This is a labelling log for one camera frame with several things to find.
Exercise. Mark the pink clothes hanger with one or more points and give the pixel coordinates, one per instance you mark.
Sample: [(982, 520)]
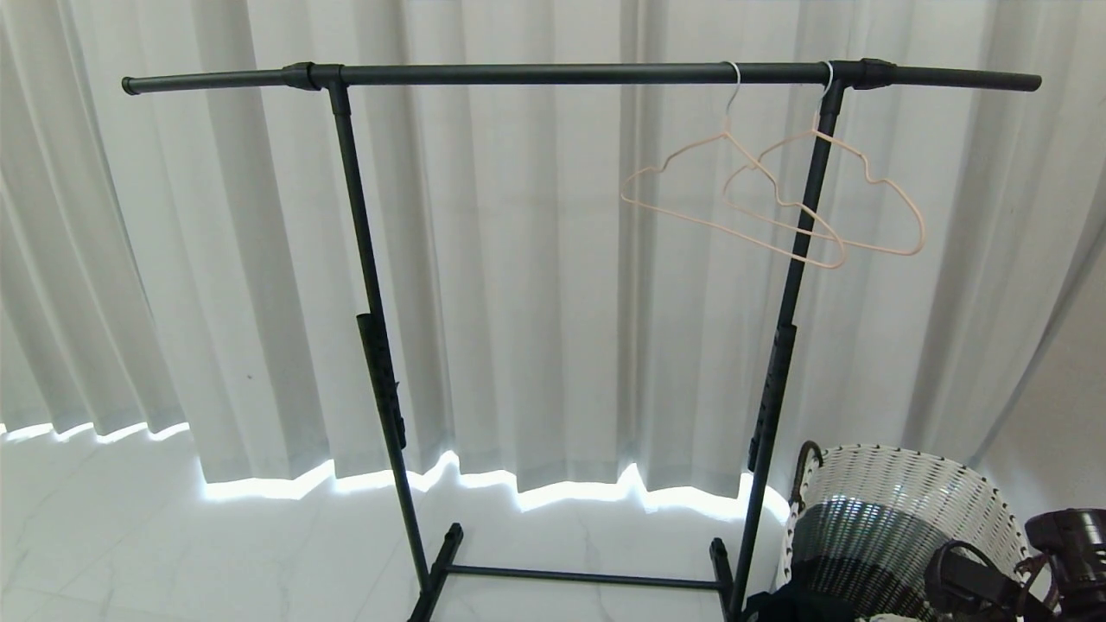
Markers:
[(727, 128), (816, 125)]

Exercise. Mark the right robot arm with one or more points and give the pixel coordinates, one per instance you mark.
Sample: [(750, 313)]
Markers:
[(1076, 553)]

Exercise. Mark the black clothes rack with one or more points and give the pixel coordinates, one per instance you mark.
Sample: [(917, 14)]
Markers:
[(518, 74)]

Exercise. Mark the white laundry basket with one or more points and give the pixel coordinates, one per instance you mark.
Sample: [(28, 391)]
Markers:
[(907, 484)]

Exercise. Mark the black garment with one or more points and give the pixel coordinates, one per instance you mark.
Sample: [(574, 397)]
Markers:
[(804, 609)]

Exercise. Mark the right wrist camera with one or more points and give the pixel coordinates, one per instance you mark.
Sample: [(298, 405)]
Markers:
[(968, 587)]

